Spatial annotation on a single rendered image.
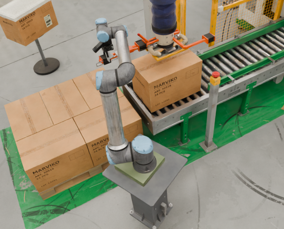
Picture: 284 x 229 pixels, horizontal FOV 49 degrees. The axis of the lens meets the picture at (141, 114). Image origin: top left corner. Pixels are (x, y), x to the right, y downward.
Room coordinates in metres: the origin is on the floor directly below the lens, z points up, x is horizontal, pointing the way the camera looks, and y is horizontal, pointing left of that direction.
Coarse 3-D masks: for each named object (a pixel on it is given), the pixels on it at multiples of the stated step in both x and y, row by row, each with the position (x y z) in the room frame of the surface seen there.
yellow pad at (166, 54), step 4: (176, 48) 2.40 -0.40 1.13; (180, 48) 2.40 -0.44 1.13; (188, 48) 2.41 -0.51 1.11; (160, 52) 2.38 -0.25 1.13; (164, 52) 2.35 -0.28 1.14; (168, 52) 2.36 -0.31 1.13; (172, 52) 2.36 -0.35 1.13; (176, 52) 2.36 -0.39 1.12; (152, 56) 2.35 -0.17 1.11; (156, 56) 2.33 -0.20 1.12; (160, 56) 2.31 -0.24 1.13; (164, 56) 2.31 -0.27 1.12; (168, 56) 2.32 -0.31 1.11; (156, 60) 2.29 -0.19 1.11
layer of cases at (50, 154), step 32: (32, 96) 2.67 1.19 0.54; (64, 96) 2.60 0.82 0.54; (96, 96) 2.53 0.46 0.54; (32, 128) 2.18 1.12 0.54; (64, 128) 2.13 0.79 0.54; (96, 128) 2.07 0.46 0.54; (128, 128) 2.07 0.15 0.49; (32, 160) 1.78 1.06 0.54; (64, 160) 1.80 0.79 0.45; (96, 160) 1.91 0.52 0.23
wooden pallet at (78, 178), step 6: (108, 162) 2.02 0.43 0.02; (96, 168) 1.90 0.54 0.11; (102, 168) 1.95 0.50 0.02; (78, 174) 1.83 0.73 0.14; (84, 174) 1.90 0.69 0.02; (90, 174) 1.87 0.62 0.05; (96, 174) 1.89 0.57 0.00; (66, 180) 1.78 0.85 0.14; (72, 180) 1.85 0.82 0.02; (78, 180) 1.84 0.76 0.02; (84, 180) 1.84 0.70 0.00; (54, 186) 1.73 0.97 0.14; (60, 186) 1.79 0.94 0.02; (66, 186) 1.78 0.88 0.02; (42, 192) 1.68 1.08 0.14; (48, 192) 1.70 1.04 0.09; (54, 192) 1.72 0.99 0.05; (42, 198) 1.67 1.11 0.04
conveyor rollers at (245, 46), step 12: (264, 36) 3.26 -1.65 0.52; (276, 36) 3.20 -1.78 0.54; (240, 48) 3.05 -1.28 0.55; (264, 48) 3.01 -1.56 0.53; (276, 48) 2.97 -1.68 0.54; (204, 60) 2.93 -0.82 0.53; (216, 60) 2.88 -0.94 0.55; (228, 60) 2.85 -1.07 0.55; (252, 60) 2.82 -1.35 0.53; (276, 60) 2.74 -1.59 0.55; (228, 72) 2.66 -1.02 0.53; (252, 72) 2.59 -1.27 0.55; (204, 84) 2.50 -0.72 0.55; (168, 108) 2.22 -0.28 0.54
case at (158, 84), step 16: (144, 64) 2.46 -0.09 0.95; (160, 64) 2.43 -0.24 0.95; (176, 64) 2.40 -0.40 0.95; (192, 64) 2.37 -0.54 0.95; (144, 80) 2.25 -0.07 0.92; (160, 80) 2.22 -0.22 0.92; (176, 80) 2.29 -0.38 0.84; (192, 80) 2.37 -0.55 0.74; (144, 96) 2.29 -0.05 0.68; (160, 96) 2.22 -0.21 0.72; (176, 96) 2.29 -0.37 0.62
